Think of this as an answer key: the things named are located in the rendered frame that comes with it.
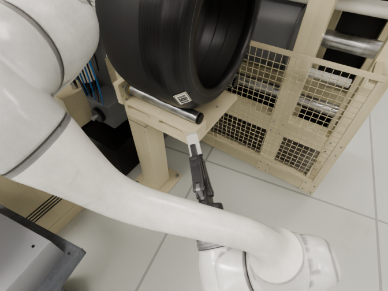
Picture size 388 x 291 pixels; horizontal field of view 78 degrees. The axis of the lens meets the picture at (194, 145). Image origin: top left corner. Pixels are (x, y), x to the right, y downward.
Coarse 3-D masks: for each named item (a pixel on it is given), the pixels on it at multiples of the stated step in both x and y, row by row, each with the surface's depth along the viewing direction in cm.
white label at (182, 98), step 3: (183, 93) 69; (186, 93) 69; (174, 96) 69; (177, 96) 70; (180, 96) 70; (183, 96) 70; (186, 96) 71; (177, 99) 71; (180, 99) 72; (183, 99) 72; (186, 99) 72; (189, 99) 73; (180, 102) 73; (183, 102) 74; (186, 102) 74
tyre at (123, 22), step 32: (96, 0) 60; (128, 0) 55; (160, 0) 52; (192, 0) 53; (224, 0) 96; (256, 0) 83; (128, 32) 59; (160, 32) 55; (192, 32) 58; (224, 32) 101; (128, 64) 66; (160, 64) 60; (192, 64) 64; (224, 64) 101; (160, 96) 74; (192, 96) 73
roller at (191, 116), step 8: (128, 88) 97; (136, 96) 97; (144, 96) 94; (152, 96) 92; (160, 104) 91; (168, 104) 89; (176, 112) 88; (184, 112) 87; (192, 112) 86; (200, 112) 86; (192, 120) 86; (200, 120) 87
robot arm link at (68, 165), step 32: (64, 128) 27; (32, 160) 25; (64, 160) 27; (96, 160) 31; (64, 192) 29; (96, 192) 31; (128, 192) 34; (160, 192) 37; (160, 224) 35; (192, 224) 36; (224, 224) 37; (256, 224) 40; (256, 256) 40; (288, 256) 41; (320, 256) 42; (256, 288) 47; (288, 288) 42; (320, 288) 42
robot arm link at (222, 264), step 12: (204, 252) 54; (216, 252) 52; (228, 252) 52; (240, 252) 51; (204, 264) 53; (216, 264) 51; (228, 264) 50; (240, 264) 49; (204, 276) 52; (216, 276) 50; (228, 276) 49; (240, 276) 48; (204, 288) 52; (216, 288) 50; (228, 288) 49; (240, 288) 48
